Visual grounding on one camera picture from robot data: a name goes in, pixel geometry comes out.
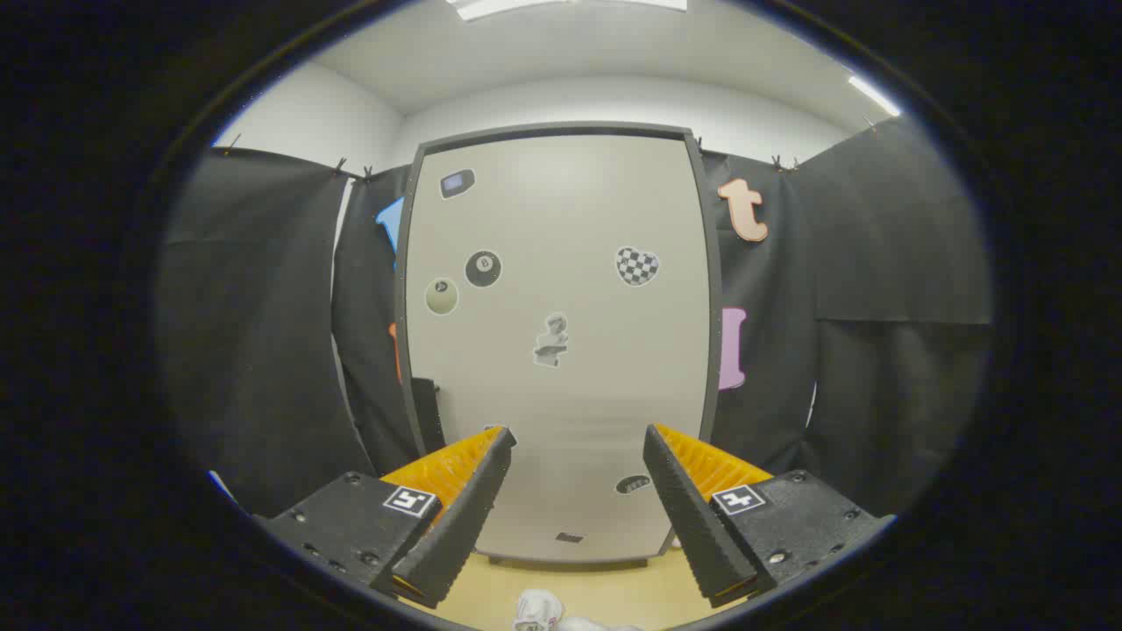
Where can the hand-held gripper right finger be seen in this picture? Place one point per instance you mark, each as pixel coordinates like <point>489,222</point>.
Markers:
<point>688,517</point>

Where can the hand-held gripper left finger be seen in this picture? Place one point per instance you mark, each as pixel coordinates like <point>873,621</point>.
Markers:
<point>465,517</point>

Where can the light grey shoe cabinet door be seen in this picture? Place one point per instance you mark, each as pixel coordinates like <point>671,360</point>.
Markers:
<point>561,219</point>

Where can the grey shoe cabinet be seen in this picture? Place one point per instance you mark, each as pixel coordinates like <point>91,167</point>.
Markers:
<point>552,128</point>

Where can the blue and white object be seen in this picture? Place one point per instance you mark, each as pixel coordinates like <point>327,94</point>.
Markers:
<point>221,486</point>

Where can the black backdrop cloth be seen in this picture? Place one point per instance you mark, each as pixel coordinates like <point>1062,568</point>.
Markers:
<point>263,307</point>

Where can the small ceiling light panel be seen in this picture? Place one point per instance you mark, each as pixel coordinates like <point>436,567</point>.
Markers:
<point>874,95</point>

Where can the long ceiling light panel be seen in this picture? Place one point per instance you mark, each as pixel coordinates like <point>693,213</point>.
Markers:
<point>570,5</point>

